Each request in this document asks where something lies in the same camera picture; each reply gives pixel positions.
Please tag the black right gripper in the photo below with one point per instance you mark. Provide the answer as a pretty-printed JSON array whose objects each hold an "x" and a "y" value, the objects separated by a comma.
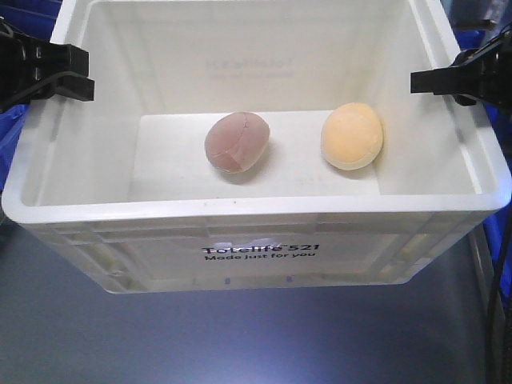
[{"x": 475, "y": 75}]

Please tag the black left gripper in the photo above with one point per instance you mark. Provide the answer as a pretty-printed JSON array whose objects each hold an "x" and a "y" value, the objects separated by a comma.
[{"x": 20, "y": 81}]

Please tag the yellow plush ball toy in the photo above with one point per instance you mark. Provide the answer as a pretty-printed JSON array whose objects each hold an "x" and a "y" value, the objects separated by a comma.
[{"x": 352, "y": 136}]

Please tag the white plastic tote box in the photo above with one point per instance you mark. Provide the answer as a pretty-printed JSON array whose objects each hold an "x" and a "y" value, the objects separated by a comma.
[{"x": 121, "y": 186}]

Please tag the pink plush ball toy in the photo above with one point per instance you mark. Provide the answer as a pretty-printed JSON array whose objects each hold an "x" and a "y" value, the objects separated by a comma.
[{"x": 236, "y": 142}]

